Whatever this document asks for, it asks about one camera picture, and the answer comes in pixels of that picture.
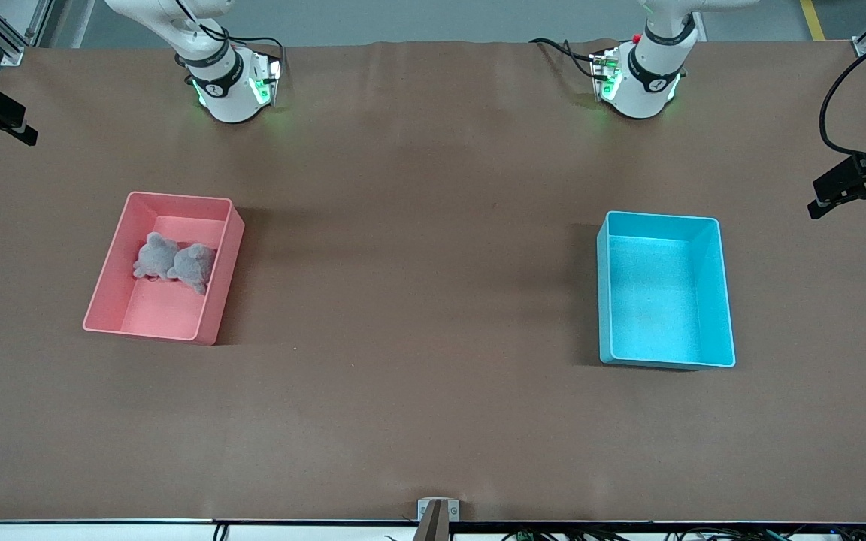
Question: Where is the silver base connector plate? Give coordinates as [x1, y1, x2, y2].
[249, 51, 283, 107]
[589, 47, 623, 104]

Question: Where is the white table edge rail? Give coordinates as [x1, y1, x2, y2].
[0, 521, 866, 541]

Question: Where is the silver bracket plate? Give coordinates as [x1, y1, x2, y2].
[417, 498, 461, 522]

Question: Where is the grey plush toy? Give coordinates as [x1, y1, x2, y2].
[167, 243, 217, 295]
[132, 231, 180, 280]

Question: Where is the brown metal bar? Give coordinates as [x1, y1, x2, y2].
[412, 500, 451, 541]

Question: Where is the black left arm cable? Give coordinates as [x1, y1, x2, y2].
[818, 29, 866, 162]

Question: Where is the brown table cover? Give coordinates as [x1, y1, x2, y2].
[0, 39, 866, 524]

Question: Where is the blue plastic box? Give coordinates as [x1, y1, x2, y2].
[596, 210, 737, 370]

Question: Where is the pink plastic box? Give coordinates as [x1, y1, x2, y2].
[82, 191, 246, 346]

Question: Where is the black base cable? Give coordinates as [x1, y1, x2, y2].
[170, 0, 286, 72]
[529, 38, 599, 80]

